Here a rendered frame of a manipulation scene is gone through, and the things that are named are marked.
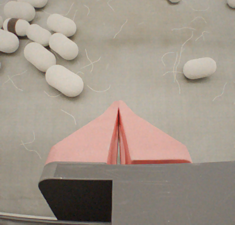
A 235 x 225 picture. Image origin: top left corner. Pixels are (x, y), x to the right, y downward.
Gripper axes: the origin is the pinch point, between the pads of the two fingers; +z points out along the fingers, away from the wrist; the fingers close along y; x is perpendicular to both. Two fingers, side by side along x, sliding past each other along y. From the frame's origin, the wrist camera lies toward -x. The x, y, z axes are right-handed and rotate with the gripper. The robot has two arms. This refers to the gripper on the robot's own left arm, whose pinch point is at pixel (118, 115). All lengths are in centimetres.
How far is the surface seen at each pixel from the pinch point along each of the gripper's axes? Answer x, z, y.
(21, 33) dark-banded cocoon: -3.7, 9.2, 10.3
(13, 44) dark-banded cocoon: -2.9, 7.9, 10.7
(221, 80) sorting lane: 0.3, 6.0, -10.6
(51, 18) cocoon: -5.0, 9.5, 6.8
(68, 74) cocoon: -0.9, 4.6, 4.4
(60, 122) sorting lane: 3.2, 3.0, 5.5
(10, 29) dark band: -4.2, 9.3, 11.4
